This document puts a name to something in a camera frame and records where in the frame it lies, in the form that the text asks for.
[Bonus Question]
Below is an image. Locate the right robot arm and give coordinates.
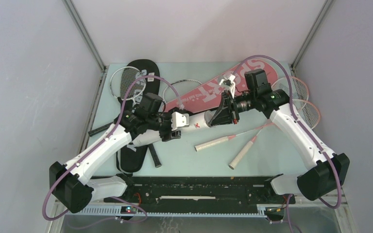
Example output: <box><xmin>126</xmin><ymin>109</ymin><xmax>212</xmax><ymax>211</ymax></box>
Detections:
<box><xmin>209</xmin><ymin>69</ymin><xmax>350</xmax><ymax>203</ymax></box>

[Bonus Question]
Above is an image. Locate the pink sport racket bag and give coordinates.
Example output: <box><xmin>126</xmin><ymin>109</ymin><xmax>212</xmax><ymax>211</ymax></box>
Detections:
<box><xmin>180</xmin><ymin>58</ymin><xmax>280</xmax><ymax>113</ymax></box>

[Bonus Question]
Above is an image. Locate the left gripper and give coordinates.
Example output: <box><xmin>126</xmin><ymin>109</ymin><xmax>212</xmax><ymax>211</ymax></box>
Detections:
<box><xmin>148</xmin><ymin>107</ymin><xmax>182</xmax><ymax>142</ymax></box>

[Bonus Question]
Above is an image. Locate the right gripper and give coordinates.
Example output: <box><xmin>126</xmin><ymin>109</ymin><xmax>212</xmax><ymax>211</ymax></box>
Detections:
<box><xmin>209</xmin><ymin>90</ymin><xmax>256</xmax><ymax>127</ymax></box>

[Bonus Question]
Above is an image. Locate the aluminium frame post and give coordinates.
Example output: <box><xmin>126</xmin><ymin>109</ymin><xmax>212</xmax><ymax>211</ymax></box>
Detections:
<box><xmin>291</xmin><ymin>0</ymin><xmax>335</xmax><ymax>72</ymax></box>
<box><xmin>62</xmin><ymin>0</ymin><xmax>107</xmax><ymax>152</ymax></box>

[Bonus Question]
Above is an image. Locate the right aluminium frame post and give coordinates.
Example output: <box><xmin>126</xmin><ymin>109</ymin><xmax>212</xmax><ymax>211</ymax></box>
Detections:
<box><xmin>291</xmin><ymin>0</ymin><xmax>335</xmax><ymax>72</ymax></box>

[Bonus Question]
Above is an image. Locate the left aluminium frame post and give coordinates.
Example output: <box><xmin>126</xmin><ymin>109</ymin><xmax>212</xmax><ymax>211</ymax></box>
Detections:
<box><xmin>62</xmin><ymin>0</ymin><xmax>107</xmax><ymax>152</ymax></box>

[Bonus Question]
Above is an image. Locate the white racket under pink bag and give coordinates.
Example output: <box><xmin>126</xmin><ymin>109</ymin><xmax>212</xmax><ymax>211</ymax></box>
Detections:
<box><xmin>87</xmin><ymin>79</ymin><xmax>203</xmax><ymax>137</ymax></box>

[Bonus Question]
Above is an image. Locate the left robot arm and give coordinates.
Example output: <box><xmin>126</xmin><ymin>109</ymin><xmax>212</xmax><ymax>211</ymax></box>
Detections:
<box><xmin>48</xmin><ymin>93</ymin><xmax>190</xmax><ymax>213</ymax></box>

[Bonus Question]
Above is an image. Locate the white shuttlecock tube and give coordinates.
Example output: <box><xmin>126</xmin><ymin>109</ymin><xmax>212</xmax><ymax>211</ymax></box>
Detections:
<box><xmin>131</xmin><ymin>111</ymin><xmax>213</xmax><ymax>147</ymax></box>

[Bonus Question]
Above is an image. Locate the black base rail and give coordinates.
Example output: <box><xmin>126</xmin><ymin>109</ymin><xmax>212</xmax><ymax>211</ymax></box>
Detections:
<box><xmin>118</xmin><ymin>174</ymin><xmax>296</xmax><ymax>215</ymax></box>

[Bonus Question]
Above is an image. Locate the black racket bag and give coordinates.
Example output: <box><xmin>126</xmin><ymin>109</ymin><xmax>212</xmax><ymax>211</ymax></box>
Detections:
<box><xmin>116</xmin><ymin>59</ymin><xmax>161</xmax><ymax>174</ymax></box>

